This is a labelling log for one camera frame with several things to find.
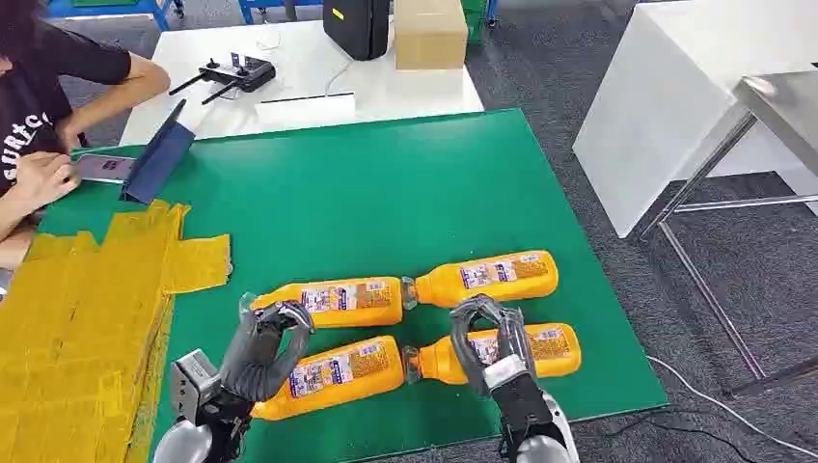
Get yellow plastic sheet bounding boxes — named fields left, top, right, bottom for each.
left=0, top=200, right=232, bottom=463

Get person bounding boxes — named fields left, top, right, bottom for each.
left=0, top=0, right=173, bottom=273

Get green crate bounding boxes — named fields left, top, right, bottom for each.
left=459, top=0, right=491, bottom=44

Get green table mat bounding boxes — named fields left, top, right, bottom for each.
left=38, top=108, right=669, bottom=463

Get blue metal frame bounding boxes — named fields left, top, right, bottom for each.
left=237, top=0, right=324, bottom=25
left=44, top=0, right=186, bottom=32

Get brown cardboard box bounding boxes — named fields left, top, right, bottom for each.
left=393, top=0, right=469, bottom=70

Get white cabinet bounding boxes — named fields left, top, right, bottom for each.
left=571, top=0, right=818, bottom=239

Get white floor cable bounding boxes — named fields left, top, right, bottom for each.
left=645, top=355, right=818, bottom=460

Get steel bench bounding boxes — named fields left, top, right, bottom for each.
left=639, top=69, right=818, bottom=400

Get white cable on table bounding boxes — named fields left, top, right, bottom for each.
left=324, top=59, right=355, bottom=97

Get dark blue tablet case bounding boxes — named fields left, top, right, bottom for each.
left=120, top=98, right=196, bottom=207

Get smartphone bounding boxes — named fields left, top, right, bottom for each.
left=71, top=152, right=137, bottom=186

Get robot right grey hand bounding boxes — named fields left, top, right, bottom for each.
left=449, top=294, right=538, bottom=397

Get white table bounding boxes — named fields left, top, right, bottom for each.
left=119, top=17, right=485, bottom=147

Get white flat box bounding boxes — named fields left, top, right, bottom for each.
left=254, top=92, right=357, bottom=126

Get robot left grey hand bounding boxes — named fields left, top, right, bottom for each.
left=219, top=300, right=316, bottom=404

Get orange drink bottle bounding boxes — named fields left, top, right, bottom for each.
left=400, top=249, right=559, bottom=312
left=402, top=322, right=583, bottom=387
left=239, top=276, right=405, bottom=330
left=250, top=336, right=407, bottom=422

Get person's right hand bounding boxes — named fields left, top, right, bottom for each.
left=13, top=150, right=82, bottom=206

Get black remote controller with antennas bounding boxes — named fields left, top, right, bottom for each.
left=168, top=52, right=277, bottom=107

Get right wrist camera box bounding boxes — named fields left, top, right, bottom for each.
left=482, top=353, right=558, bottom=446

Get black bag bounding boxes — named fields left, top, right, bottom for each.
left=322, top=0, right=392, bottom=62

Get person's left hand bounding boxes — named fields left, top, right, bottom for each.
left=54, top=115, right=84, bottom=155

